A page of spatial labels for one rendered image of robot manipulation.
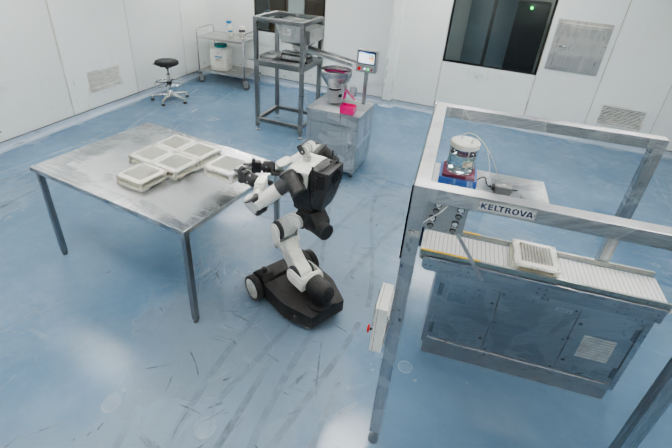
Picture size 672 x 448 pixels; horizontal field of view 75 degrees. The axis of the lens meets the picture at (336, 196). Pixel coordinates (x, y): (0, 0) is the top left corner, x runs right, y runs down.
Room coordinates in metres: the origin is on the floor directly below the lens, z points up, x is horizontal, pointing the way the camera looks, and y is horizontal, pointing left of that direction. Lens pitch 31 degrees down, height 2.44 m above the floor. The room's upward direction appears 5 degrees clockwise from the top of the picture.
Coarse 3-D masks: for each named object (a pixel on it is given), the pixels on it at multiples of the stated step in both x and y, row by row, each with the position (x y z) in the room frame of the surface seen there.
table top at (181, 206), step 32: (160, 128) 3.64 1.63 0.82; (64, 160) 2.90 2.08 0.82; (96, 160) 2.94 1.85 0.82; (128, 160) 2.98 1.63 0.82; (96, 192) 2.49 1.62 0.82; (128, 192) 2.52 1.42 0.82; (160, 192) 2.56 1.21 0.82; (192, 192) 2.59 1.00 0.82; (224, 192) 2.62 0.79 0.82; (160, 224) 2.21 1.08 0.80; (192, 224) 2.21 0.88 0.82
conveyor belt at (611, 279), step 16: (432, 240) 2.20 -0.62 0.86; (448, 240) 2.21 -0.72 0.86; (464, 240) 2.22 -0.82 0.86; (464, 256) 2.06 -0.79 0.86; (480, 256) 2.08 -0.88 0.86; (496, 256) 2.09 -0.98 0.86; (576, 272) 2.00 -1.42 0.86; (592, 272) 2.01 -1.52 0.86; (608, 272) 2.02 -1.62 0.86; (624, 272) 2.03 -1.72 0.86; (608, 288) 1.88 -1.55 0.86; (624, 288) 1.89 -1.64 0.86; (640, 288) 1.90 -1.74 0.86; (656, 288) 1.91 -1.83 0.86
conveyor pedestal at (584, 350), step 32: (448, 288) 2.05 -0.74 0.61; (480, 288) 2.01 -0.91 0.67; (448, 320) 2.04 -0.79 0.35; (480, 320) 2.00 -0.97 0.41; (512, 320) 1.96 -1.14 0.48; (544, 320) 1.92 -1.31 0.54; (576, 320) 1.88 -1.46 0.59; (608, 320) 1.84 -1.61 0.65; (448, 352) 2.04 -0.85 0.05; (480, 352) 1.98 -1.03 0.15; (512, 352) 1.94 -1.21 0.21; (544, 352) 1.90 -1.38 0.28; (576, 352) 1.86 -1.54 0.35; (608, 352) 1.82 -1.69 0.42; (576, 384) 1.85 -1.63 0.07; (608, 384) 1.80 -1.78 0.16
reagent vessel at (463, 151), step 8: (456, 136) 2.19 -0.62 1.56; (464, 136) 2.20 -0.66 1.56; (456, 144) 2.09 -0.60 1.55; (464, 144) 2.09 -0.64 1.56; (472, 144) 2.10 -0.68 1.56; (480, 144) 2.11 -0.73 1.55; (456, 152) 2.09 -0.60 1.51; (464, 152) 2.07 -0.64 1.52; (472, 152) 2.07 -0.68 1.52; (448, 160) 2.13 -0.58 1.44; (456, 160) 2.08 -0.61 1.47; (464, 160) 2.07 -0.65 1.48; (472, 160) 2.08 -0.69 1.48; (448, 168) 2.11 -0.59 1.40; (456, 168) 2.07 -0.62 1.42; (464, 168) 2.06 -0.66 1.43; (472, 168) 2.09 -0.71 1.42
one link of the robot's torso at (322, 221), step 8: (304, 208) 2.38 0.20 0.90; (312, 216) 2.32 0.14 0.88; (320, 216) 2.35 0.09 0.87; (328, 216) 2.38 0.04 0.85; (312, 224) 2.30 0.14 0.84; (320, 224) 2.30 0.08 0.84; (328, 224) 2.31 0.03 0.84; (312, 232) 2.32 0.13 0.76; (320, 232) 2.26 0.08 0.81; (328, 232) 2.30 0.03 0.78
